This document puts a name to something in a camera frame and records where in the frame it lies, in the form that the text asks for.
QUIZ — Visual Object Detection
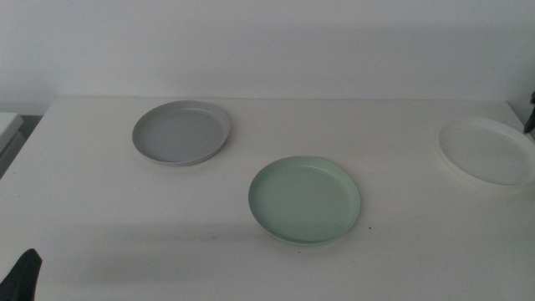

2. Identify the white shallow bowl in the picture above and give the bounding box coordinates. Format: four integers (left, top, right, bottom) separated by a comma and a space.
437, 116, 535, 187

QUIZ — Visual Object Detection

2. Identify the grey shallow bowl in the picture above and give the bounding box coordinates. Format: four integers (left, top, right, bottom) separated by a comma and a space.
131, 99, 232, 167

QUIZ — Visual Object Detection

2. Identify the pale green shallow bowl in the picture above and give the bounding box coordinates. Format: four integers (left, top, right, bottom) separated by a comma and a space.
247, 156, 362, 246

